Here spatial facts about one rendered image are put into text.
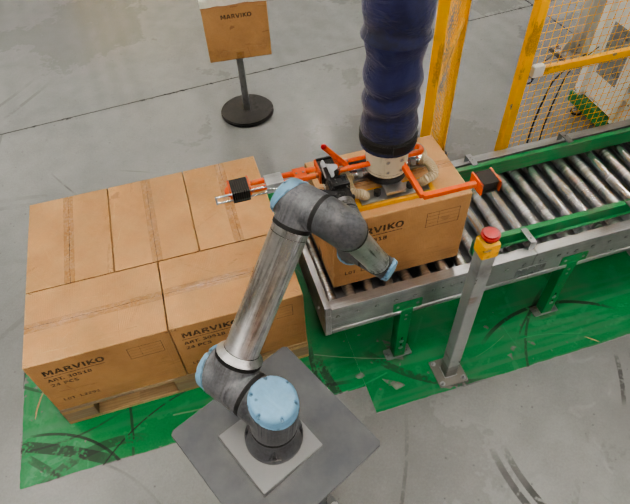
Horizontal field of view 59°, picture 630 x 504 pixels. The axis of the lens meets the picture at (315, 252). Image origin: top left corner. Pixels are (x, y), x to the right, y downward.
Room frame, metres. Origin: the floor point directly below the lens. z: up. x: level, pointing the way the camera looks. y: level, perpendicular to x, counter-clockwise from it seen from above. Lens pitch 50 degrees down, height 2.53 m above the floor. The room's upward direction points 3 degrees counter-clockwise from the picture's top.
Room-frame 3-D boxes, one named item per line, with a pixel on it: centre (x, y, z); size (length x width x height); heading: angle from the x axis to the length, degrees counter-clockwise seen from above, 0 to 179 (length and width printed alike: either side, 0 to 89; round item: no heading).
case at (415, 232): (1.72, -0.31, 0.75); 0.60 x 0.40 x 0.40; 104
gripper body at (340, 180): (1.52, -0.10, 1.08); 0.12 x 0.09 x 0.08; 14
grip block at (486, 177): (1.53, -0.66, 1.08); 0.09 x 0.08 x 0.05; 14
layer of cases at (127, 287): (1.77, 0.77, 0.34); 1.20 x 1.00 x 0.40; 105
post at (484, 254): (1.31, -0.64, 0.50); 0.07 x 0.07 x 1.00; 15
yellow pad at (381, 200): (1.62, -0.33, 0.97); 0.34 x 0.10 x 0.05; 104
